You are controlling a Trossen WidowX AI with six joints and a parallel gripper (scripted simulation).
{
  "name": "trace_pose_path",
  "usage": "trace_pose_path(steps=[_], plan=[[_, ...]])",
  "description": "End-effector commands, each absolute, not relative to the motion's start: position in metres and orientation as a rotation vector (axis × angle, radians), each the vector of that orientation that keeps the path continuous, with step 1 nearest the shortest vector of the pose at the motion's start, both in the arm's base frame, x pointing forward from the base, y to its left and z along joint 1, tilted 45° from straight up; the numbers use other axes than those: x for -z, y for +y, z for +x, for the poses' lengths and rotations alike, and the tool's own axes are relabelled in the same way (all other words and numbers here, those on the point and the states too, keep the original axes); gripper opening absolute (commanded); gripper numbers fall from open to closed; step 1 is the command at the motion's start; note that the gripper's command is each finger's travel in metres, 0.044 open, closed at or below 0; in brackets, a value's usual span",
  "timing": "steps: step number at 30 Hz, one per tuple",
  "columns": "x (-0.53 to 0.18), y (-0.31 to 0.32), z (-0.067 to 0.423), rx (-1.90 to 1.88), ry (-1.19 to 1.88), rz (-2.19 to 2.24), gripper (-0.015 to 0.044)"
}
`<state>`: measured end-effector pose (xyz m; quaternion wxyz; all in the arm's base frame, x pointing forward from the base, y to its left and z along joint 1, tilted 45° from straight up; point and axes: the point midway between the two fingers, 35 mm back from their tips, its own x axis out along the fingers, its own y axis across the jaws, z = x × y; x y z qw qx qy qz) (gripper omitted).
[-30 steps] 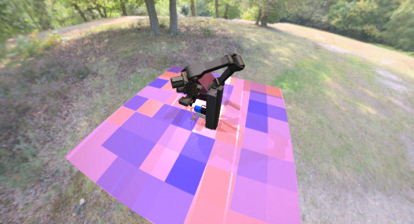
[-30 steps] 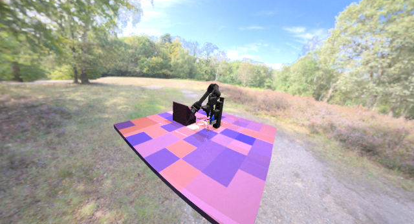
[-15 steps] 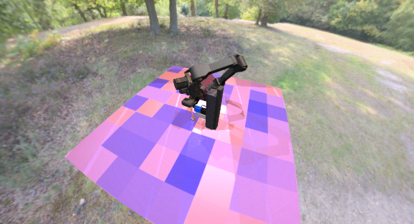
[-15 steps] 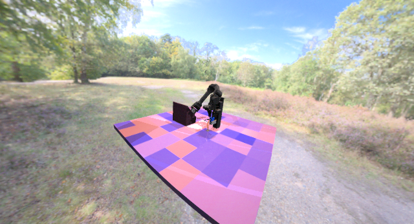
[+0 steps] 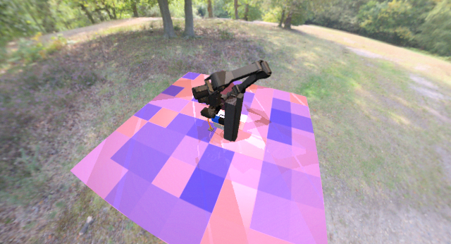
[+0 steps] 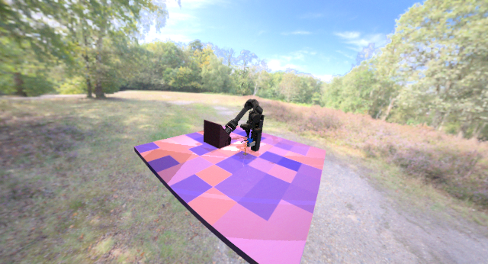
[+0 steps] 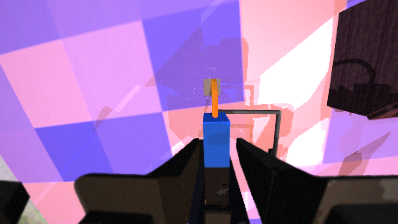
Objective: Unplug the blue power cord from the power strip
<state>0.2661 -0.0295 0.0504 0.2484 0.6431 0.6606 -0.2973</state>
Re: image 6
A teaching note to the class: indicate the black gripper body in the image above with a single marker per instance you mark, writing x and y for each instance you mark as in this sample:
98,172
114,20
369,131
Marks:
256,130

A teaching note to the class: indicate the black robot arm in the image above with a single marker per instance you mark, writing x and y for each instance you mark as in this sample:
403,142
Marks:
254,115

